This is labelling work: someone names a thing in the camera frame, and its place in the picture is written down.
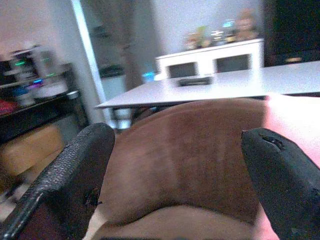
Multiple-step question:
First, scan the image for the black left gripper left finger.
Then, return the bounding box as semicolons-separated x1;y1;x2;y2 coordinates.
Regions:
0;121;116;240

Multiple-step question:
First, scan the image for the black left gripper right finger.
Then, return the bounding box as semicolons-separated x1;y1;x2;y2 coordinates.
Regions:
240;126;320;240

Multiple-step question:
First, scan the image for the pink pillow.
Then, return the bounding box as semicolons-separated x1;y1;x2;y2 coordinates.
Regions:
252;93;320;240

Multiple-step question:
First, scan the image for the tan cardboard box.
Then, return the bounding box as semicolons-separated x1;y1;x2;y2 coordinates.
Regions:
0;124;65;176

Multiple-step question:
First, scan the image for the black shelf unit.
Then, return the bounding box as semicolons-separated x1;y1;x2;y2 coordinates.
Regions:
0;44;89;145

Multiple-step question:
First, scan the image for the white bin with black lid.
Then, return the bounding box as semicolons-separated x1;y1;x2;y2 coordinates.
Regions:
99;64;126;101

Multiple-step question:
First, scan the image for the white table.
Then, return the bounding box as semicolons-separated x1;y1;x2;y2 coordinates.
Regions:
94;59;320;110

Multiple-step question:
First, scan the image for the black flat object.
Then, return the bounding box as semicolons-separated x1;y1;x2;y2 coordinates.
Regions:
178;76;214;87

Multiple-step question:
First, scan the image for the white sideboard cabinet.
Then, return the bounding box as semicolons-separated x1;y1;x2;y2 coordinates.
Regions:
154;38;266;81

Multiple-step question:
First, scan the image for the black television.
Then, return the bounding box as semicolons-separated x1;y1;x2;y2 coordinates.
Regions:
263;0;320;68

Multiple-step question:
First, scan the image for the brown stuffed toy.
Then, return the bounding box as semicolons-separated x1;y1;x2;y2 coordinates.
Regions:
234;8;259;42

